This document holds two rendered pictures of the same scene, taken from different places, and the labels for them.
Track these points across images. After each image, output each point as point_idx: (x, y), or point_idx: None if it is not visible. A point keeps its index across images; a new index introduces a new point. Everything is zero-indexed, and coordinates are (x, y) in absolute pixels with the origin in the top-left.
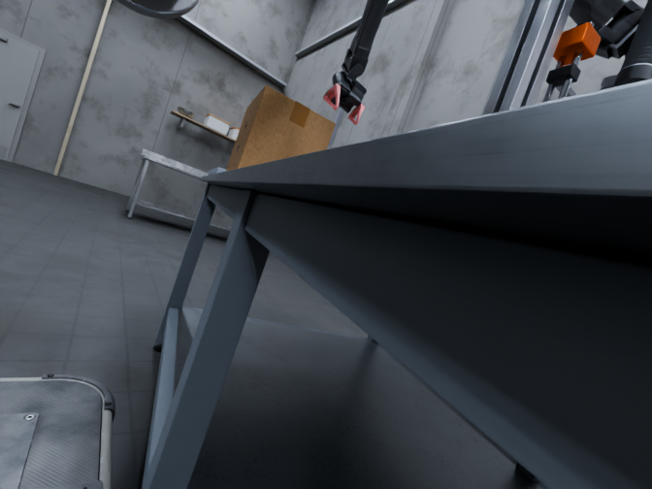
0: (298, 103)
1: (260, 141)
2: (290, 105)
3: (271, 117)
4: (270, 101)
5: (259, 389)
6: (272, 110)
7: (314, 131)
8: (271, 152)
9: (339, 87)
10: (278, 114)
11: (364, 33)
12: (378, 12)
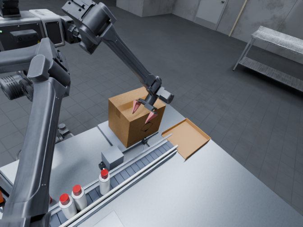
0: (117, 108)
1: (110, 118)
2: (115, 108)
3: (111, 111)
4: (110, 105)
5: None
6: (111, 108)
7: (123, 121)
8: (113, 123)
9: (134, 102)
10: (112, 111)
11: (136, 75)
12: (130, 68)
